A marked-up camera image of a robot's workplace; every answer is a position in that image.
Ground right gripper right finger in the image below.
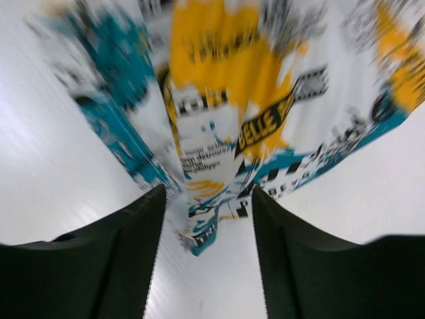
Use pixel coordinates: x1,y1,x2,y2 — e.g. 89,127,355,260
252,187,424,318

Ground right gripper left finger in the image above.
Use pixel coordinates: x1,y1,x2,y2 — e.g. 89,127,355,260
1,185,166,318

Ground printed white shorts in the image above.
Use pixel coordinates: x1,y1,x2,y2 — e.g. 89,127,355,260
26,1,424,255

